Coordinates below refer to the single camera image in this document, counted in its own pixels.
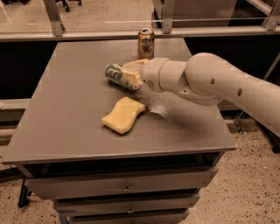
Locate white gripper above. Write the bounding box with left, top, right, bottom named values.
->
left=121, top=58, right=169, bottom=93

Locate green soda can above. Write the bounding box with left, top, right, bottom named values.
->
left=105, top=63, right=139, bottom=91

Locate yellow sponge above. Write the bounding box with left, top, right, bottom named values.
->
left=101, top=97, right=145, bottom=135

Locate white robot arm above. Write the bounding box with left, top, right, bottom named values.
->
left=121, top=52, right=280, bottom=136

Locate orange soda can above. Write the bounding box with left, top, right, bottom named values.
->
left=137, top=28, right=155, bottom=60

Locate black office chair base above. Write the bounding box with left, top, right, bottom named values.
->
left=55, top=0, right=83, bottom=13

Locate grey drawer cabinet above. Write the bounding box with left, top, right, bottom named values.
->
left=1, top=38, right=237, bottom=224

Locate grey metal railing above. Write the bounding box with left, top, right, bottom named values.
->
left=0, top=0, right=280, bottom=42

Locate bottom grey drawer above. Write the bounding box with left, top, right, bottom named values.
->
left=67, top=209, right=189, bottom=224

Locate grey drawer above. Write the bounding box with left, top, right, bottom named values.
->
left=54, top=193, right=200, bottom=216
left=25, top=166, right=218, bottom=200
left=67, top=209, right=189, bottom=224

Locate middle grey drawer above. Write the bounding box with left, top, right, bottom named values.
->
left=54, top=193, right=200, bottom=216

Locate top grey drawer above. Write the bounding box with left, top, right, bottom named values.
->
left=25, top=166, right=218, bottom=200

